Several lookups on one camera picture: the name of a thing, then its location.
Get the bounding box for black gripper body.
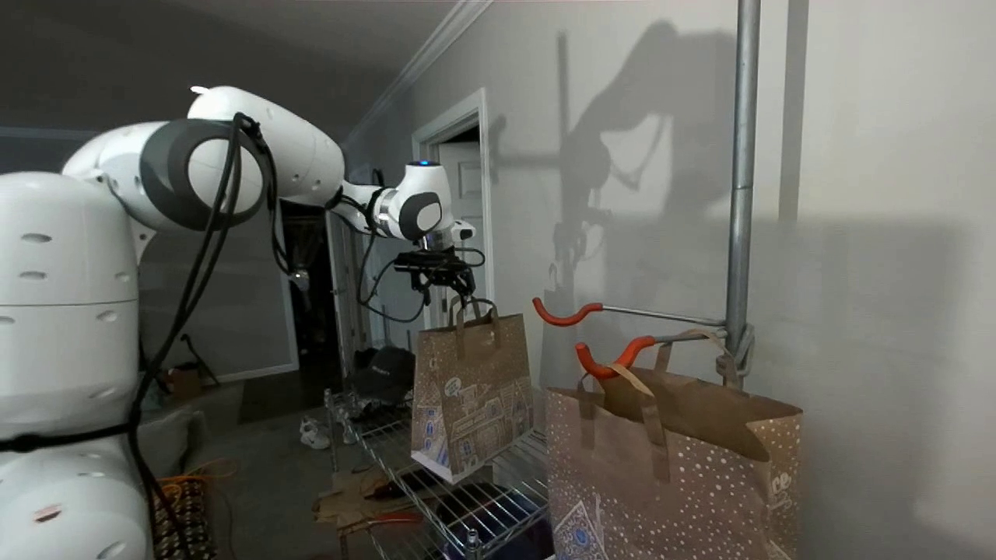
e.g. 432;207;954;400
395;248;475;296

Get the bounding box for brown paper bag house print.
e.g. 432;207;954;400
410;299;533;486

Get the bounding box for brown paper bag white dots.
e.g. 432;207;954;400
546;350;803;560

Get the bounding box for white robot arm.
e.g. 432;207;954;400
0;87;472;560

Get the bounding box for grey metal stand pole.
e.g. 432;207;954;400
721;0;764;387

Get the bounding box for upper orange coated hook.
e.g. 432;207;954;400
533;299;724;325

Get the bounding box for orange coated hook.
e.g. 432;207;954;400
573;328;724;379
533;299;724;325

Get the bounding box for lower orange coated hook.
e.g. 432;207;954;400
573;328;724;379

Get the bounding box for orange woven basket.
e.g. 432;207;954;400
154;472;214;560

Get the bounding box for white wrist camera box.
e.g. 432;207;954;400
443;221;475;248

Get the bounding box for white door frame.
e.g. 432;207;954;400
410;90;496;296

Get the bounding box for wire metal shelf rack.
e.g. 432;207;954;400
315;399;555;560

